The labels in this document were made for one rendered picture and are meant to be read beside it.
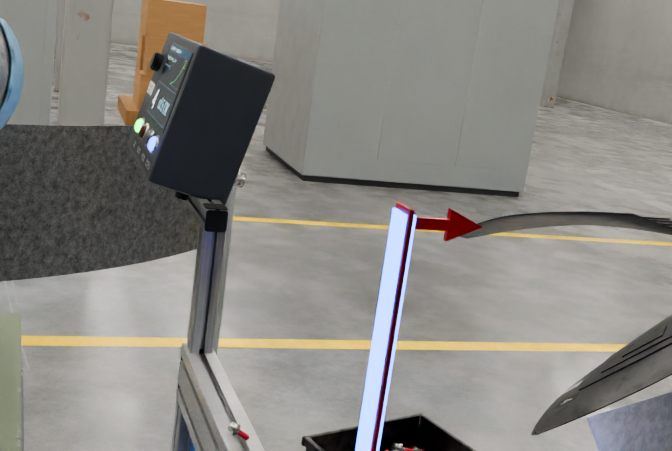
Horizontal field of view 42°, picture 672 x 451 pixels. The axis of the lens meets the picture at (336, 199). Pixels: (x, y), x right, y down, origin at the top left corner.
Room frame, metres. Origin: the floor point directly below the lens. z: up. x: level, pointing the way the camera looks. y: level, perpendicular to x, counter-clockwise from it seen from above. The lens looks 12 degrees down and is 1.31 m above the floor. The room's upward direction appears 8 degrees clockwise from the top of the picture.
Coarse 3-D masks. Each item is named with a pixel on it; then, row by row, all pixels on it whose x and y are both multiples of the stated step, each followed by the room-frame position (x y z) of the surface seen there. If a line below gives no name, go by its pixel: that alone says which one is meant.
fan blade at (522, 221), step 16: (480, 224) 0.68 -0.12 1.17; (496, 224) 0.68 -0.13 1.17; (512, 224) 0.68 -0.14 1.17; (528, 224) 0.68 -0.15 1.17; (544, 224) 0.68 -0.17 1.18; (560, 224) 0.68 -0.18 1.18; (576, 224) 0.67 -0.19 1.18; (592, 224) 0.63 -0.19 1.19; (608, 224) 0.60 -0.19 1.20; (624, 224) 0.58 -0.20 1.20; (640, 224) 0.56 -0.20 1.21; (656, 224) 0.56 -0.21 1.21
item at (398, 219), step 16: (400, 224) 0.59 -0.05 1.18; (400, 240) 0.59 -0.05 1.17; (400, 256) 0.59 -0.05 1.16; (384, 272) 0.60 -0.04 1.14; (384, 288) 0.60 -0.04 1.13; (384, 304) 0.59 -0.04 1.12; (384, 320) 0.59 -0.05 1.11; (384, 336) 0.59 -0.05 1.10; (384, 352) 0.59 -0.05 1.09; (368, 368) 0.60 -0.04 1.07; (368, 384) 0.60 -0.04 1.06; (368, 400) 0.60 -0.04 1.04; (368, 416) 0.59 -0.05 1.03; (368, 432) 0.59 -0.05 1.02; (368, 448) 0.59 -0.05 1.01
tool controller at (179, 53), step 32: (160, 64) 1.31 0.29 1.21; (192, 64) 1.11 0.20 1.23; (224, 64) 1.13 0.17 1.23; (160, 96) 1.22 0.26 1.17; (192, 96) 1.11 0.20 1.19; (224, 96) 1.13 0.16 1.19; (256, 96) 1.14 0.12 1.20; (160, 128) 1.14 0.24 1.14; (192, 128) 1.11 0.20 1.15; (224, 128) 1.13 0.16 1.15; (160, 160) 1.10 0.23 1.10; (192, 160) 1.12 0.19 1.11; (224, 160) 1.13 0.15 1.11; (192, 192) 1.12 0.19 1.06; (224, 192) 1.13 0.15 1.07
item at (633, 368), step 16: (640, 336) 0.93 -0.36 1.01; (656, 336) 0.87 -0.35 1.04; (624, 352) 0.90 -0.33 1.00; (640, 352) 0.86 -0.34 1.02; (656, 352) 0.84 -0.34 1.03; (608, 368) 0.88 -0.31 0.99; (624, 368) 0.86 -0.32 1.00; (640, 368) 0.83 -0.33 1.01; (656, 368) 0.81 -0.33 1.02; (592, 384) 0.88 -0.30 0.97; (608, 384) 0.84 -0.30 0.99; (624, 384) 0.82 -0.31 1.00; (640, 384) 0.80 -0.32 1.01; (560, 400) 0.90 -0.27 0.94; (576, 400) 0.86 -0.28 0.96; (592, 400) 0.83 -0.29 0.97; (608, 400) 0.81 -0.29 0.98; (544, 416) 0.87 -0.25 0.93; (560, 416) 0.84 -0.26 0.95; (576, 416) 0.82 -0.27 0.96
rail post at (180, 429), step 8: (176, 400) 1.10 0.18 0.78; (176, 408) 1.09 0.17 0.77; (176, 416) 1.08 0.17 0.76; (176, 424) 1.09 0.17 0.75; (184, 424) 1.06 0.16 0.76; (176, 432) 1.07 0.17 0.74; (184, 432) 1.07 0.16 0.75; (176, 440) 1.07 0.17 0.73; (184, 440) 1.07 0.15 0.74; (176, 448) 1.06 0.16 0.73; (184, 448) 1.07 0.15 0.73
